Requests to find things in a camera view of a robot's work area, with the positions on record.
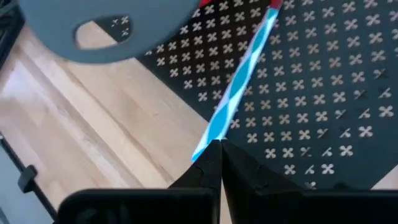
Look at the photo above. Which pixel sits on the black mesh metal rack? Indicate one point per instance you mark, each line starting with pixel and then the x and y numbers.
pixel 311 77

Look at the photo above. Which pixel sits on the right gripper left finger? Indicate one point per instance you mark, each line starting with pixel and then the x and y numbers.
pixel 186 199

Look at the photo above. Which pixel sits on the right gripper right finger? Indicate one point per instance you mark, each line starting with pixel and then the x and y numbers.
pixel 280 202

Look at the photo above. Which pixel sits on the red collapsible bowl grey rim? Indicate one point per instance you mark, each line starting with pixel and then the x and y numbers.
pixel 155 31

